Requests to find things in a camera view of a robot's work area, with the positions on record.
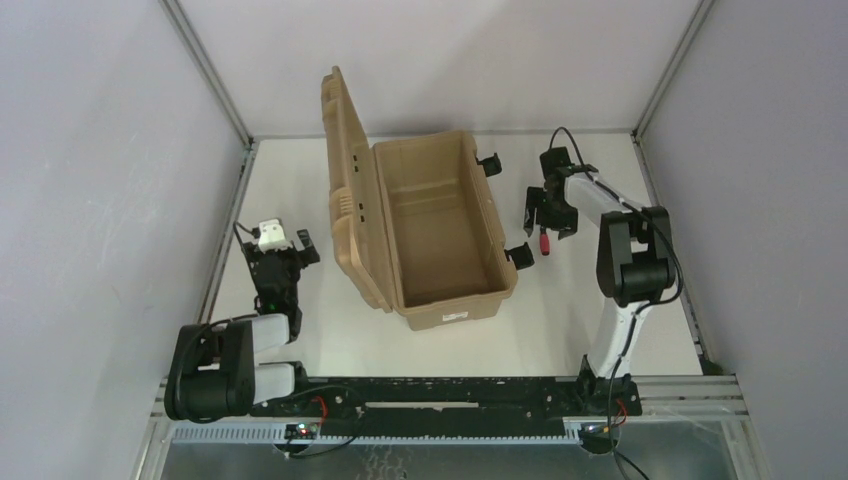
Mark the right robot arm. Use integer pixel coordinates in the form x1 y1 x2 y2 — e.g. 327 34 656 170
523 147 678 416

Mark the tan plastic storage bin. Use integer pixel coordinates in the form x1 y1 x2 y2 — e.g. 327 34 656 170
321 68 519 331

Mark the small green circuit board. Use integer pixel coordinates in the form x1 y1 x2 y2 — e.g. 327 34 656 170
284 422 320 441

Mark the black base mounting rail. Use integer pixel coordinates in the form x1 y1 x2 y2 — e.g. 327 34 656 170
250 376 643 440

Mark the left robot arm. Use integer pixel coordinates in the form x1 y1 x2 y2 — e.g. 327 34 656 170
163 222 320 424

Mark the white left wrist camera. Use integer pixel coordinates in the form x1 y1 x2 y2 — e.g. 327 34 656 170
257 218 291 253

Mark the black bin latch front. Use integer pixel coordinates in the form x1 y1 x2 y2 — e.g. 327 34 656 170
504 242 535 271

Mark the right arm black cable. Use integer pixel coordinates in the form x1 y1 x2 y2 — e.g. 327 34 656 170
548 127 684 480

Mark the black bin latch rear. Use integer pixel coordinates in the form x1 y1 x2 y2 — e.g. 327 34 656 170
475 152 503 177

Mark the black bin latch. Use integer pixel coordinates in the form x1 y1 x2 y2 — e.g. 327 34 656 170
475 152 503 177
504 242 535 271

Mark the red handled black screwdriver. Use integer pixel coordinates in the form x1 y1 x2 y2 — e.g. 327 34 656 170
539 228 551 256

